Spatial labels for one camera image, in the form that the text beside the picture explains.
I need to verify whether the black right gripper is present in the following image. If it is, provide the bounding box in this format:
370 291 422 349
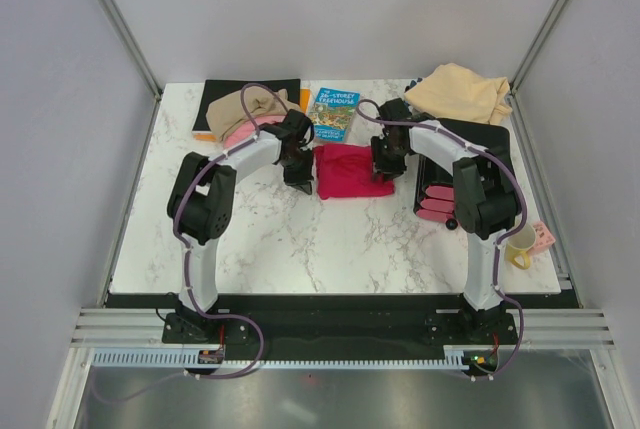
370 135 408 183

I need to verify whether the magenta t shirt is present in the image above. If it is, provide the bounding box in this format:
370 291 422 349
313 144 395 200

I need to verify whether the black pink drawer organizer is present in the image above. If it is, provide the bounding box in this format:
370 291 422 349
414 119 521 230

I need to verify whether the blue illustrated paperback book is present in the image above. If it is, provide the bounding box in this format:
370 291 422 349
307 87 360 143

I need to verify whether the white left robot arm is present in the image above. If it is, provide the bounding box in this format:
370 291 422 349
167 110 314 342

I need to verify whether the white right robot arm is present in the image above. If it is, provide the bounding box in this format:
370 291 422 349
371 98 526 343

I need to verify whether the light pink t shirt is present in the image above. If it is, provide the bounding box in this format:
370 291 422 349
223 115 284 149

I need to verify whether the cream yellow t shirt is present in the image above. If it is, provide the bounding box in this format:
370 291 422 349
405 63 512 125

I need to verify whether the beige t shirt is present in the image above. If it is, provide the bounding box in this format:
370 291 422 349
206 86 302 142

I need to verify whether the black notebook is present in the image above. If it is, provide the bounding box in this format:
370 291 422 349
198 79 302 109

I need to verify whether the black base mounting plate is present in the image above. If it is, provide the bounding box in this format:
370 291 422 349
162 295 517 361

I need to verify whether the yellow mug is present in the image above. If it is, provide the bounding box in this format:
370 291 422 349
504 224 537 270

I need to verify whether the pink small box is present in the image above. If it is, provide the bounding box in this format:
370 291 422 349
528 221 556 256

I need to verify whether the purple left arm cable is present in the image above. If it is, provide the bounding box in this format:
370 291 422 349
92 81 301 404

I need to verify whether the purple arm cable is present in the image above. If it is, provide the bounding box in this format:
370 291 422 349
92 81 301 404
355 98 527 383

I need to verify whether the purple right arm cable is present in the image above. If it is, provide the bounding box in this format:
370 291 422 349
355 98 527 383

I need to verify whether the white slotted cable duct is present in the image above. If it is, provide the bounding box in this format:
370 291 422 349
91 348 472 371

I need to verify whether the right aluminium frame post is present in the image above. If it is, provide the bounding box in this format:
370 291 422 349
511 0 571 94

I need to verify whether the aluminium frame post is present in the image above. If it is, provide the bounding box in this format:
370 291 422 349
97 0 163 101
511 0 571 94

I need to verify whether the left aluminium frame post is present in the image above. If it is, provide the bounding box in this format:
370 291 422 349
97 0 163 101

